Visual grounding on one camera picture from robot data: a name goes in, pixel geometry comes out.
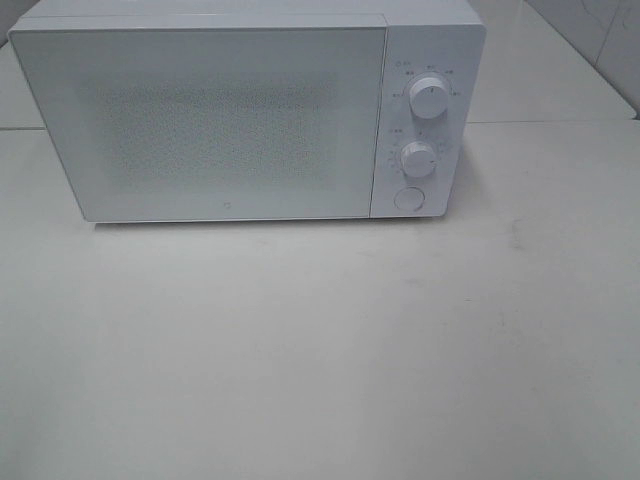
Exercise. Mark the round white door-release button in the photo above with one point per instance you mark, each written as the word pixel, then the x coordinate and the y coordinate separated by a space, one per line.
pixel 410 199

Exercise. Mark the white microwave knob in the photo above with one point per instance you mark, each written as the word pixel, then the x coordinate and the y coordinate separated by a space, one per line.
pixel 418 159
pixel 428 96

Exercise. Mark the white microwave door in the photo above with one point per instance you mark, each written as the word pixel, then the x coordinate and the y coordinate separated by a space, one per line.
pixel 210 125

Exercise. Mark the white microwave oven body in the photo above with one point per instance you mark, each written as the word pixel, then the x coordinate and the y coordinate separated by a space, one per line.
pixel 442 37

